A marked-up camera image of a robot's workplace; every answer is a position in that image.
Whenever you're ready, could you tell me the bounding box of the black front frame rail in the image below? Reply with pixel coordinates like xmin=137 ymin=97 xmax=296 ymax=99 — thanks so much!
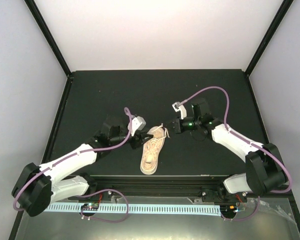
xmin=27 ymin=174 xmax=291 ymax=201

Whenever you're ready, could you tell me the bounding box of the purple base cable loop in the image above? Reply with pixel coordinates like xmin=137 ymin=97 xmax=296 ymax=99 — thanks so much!
xmin=77 ymin=188 xmax=130 ymax=222

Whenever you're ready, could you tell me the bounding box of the white beige sneaker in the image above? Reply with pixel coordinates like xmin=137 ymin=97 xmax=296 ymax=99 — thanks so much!
xmin=140 ymin=125 xmax=170 ymax=175

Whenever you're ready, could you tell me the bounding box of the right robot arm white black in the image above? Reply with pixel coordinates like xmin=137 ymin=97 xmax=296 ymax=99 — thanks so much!
xmin=170 ymin=98 xmax=289 ymax=202

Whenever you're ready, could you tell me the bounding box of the small circuit board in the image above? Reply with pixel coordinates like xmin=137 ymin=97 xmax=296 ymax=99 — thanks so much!
xmin=220 ymin=205 xmax=246 ymax=214
xmin=80 ymin=203 xmax=99 ymax=211

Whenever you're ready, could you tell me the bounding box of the light blue slotted cable duct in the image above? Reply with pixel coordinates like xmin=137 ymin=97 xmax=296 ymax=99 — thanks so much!
xmin=44 ymin=202 xmax=221 ymax=217

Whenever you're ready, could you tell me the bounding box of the black aluminium frame post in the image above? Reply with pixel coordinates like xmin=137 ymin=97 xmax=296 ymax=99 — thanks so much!
xmin=24 ymin=0 xmax=72 ymax=77
xmin=244 ymin=0 xmax=294 ymax=77

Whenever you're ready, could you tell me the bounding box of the black aluminium frame right post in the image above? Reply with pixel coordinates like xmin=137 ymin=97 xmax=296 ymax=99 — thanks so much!
xmin=244 ymin=0 xmax=294 ymax=77

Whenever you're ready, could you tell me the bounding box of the black aluminium frame left post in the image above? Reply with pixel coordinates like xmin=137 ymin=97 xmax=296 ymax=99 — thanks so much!
xmin=24 ymin=0 xmax=72 ymax=77

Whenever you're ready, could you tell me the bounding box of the right small circuit board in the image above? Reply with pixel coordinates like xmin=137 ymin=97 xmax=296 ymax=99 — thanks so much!
xmin=220 ymin=205 xmax=246 ymax=214

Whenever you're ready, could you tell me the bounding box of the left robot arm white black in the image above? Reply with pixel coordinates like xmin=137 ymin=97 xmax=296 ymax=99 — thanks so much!
xmin=11 ymin=118 xmax=154 ymax=217

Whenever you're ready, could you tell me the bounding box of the left small circuit board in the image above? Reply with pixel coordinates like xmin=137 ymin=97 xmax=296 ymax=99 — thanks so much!
xmin=80 ymin=203 xmax=99 ymax=211

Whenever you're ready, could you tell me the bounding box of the white shoelace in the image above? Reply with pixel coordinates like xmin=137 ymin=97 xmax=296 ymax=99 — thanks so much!
xmin=144 ymin=124 xmax=170 ymax=155

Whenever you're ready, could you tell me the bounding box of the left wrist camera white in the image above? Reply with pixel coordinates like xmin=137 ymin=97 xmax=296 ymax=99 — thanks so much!
xmin=127 ymin=115 xmax=146 ymax=137

